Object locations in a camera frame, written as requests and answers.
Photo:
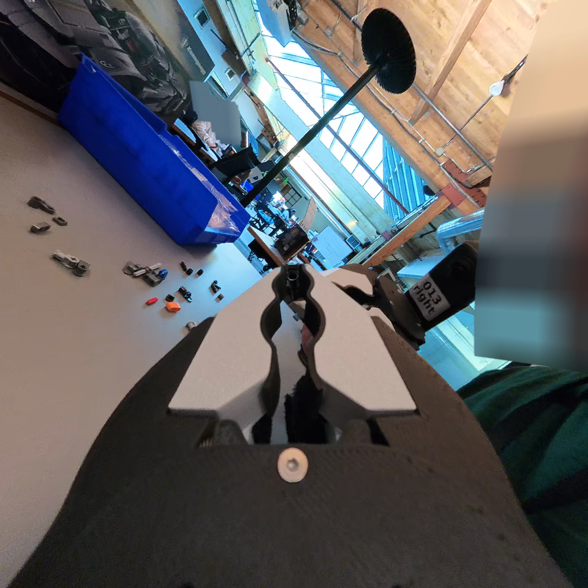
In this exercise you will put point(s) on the wooden desk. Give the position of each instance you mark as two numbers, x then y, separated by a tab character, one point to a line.
264	243

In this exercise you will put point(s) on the dark grey round pin connector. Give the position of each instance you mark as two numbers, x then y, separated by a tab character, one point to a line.
36	202

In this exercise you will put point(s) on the person's right hand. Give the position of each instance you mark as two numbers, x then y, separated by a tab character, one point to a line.
305	342

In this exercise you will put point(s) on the black office chair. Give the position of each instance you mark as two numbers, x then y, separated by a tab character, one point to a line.
236	163

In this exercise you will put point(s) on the blue plastic bin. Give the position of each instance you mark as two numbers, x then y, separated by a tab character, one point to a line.
138	151

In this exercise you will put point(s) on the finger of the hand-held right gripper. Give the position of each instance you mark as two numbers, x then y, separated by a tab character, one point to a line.
353	278
301	307

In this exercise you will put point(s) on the printed lego set box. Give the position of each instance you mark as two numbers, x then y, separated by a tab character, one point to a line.
115	46

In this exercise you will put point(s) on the clear plastic bags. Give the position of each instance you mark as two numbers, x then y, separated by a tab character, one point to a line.
225	216

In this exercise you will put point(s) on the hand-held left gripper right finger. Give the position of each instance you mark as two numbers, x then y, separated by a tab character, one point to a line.
363	367

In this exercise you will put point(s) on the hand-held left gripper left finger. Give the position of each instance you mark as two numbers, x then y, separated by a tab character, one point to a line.
220	367

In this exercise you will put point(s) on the dark grey axle connector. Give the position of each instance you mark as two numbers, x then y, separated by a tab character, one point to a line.
82	267

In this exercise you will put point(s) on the dark grey short lego beam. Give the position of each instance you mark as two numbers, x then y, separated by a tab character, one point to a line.
40	227

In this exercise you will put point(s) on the person's green shirt torso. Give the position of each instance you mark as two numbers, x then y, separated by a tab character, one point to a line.
542	459

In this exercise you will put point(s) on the light grey axle connector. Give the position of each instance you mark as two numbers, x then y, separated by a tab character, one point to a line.
63	258

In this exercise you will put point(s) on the black pole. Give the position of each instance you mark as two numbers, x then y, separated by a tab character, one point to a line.
321	124

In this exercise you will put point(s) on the small orange lego piece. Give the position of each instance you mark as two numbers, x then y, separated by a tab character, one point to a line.
173	307

